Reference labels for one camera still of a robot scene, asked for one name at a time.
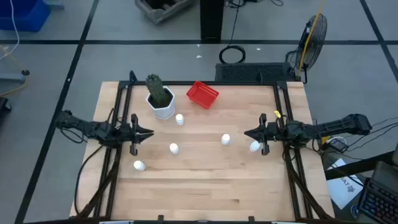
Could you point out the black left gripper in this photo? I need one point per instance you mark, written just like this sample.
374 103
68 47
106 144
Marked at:
134 146

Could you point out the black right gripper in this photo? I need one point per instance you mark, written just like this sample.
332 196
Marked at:
264 146

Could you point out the white pill bottle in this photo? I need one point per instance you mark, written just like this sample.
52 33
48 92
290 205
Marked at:
139 165
174 148
179 119
225 139
254 146

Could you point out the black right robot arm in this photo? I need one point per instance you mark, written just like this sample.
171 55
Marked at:
342 125

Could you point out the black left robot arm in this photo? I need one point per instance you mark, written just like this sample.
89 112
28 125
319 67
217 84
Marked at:
93 128

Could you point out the red plastic basket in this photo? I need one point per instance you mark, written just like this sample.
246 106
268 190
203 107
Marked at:
202 95

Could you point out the white hexagonal plant pot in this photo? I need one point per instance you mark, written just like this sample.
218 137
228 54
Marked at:
164 114

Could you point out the small yellow tag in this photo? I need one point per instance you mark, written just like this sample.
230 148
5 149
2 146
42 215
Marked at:
277 114

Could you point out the green cactus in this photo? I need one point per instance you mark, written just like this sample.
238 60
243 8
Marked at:
156 88

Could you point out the black perforated mat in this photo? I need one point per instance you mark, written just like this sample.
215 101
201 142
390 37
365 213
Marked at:
248 73

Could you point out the small black control box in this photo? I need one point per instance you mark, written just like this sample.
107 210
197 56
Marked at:
338 145

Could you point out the white paper sheet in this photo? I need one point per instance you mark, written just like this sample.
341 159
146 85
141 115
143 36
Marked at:
342 189

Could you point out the black metal beam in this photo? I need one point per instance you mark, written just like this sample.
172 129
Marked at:
357 166

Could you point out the black floor fan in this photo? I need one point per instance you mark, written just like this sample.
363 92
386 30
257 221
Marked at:
315 40

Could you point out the grey crate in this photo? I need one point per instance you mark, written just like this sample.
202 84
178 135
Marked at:
161 14

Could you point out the black computer keyboard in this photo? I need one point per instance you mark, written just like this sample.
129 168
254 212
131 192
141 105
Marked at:
379 202

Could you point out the grey cart base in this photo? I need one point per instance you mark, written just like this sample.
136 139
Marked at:
12 76

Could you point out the blue plastic bin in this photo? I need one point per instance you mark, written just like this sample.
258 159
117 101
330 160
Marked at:
25 15

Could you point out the black metal table frame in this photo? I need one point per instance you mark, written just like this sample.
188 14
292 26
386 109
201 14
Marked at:
248 84

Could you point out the black upright post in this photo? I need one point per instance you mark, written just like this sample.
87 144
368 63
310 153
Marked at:
211 18

